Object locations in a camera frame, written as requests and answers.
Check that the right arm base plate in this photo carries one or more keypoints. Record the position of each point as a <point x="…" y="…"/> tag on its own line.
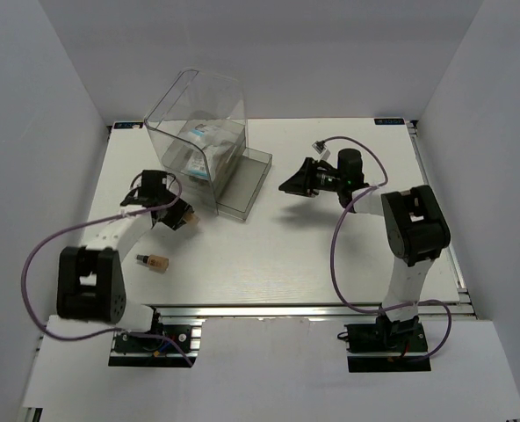
<point x="369" y="353"/>

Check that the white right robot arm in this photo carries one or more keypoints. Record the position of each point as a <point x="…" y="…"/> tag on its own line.
<point x="416" y="230"/>

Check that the aluminium front rail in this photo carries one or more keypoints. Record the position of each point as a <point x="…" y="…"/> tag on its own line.
<point x="457" y="310"/>

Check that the foundation bottle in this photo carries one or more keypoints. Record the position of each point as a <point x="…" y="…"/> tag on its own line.
<point x="155" y="263"/>
<point x="191" y="218"/>

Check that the smoked acrylic drawer organizer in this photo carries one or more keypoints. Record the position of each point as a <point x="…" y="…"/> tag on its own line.
<point x="241" y="177"/>

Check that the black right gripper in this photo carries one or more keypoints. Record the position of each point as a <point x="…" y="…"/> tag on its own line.
<point x="304" y="183"/>

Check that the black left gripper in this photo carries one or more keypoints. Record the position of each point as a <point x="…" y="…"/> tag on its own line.
<point x="176" y="220"/>

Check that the white cotton pad pack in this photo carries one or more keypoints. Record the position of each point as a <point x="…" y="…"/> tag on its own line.
<point x="206" y="165"/>
<point x="207" y="135"/>

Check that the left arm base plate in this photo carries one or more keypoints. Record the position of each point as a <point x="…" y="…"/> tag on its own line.
<point x="171" y="343"/>

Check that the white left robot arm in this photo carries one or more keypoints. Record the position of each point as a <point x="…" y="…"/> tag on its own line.
<point x="91" y="284"/>

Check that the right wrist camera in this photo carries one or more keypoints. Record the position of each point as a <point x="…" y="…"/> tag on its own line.
<point x="321" y="149"/>

